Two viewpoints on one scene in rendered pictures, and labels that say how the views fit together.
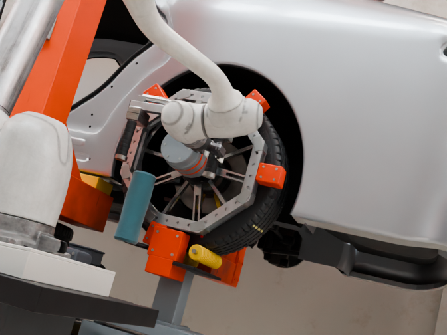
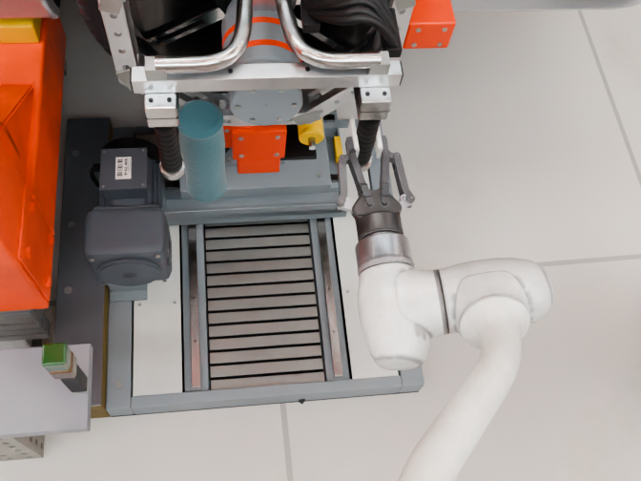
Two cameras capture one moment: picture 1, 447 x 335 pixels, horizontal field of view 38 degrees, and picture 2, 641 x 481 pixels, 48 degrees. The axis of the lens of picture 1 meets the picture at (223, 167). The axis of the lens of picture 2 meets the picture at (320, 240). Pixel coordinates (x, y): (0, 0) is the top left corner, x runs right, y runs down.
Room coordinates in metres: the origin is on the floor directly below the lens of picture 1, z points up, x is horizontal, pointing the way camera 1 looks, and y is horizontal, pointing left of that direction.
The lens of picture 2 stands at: (1.60, 0.51, 1.87)
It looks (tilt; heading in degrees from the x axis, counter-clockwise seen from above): 64 degrees down; 324
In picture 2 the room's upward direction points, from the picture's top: 11 degrees clockwise
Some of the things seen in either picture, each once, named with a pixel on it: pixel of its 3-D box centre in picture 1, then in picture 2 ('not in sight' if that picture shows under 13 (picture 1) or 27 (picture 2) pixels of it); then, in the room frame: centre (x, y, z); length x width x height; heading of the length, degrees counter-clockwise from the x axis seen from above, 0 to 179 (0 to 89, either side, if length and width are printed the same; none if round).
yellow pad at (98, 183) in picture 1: (90, 183); (3, 9); (2.80, 0.53, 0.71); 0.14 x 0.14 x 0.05; 70
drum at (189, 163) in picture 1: (186, 155); (261, 57); (2.38, 0.15, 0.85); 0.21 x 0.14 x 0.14; 160
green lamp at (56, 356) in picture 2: not in sight; (56, 357); (2.08, 0.66, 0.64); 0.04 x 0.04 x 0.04; 70
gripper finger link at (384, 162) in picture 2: (212, 147); (384, 180); (2.08, 0.05, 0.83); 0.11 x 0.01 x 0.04; 149
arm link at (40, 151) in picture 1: (28, 166); not in sight; (1.33, 0.39, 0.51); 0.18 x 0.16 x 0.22; 63
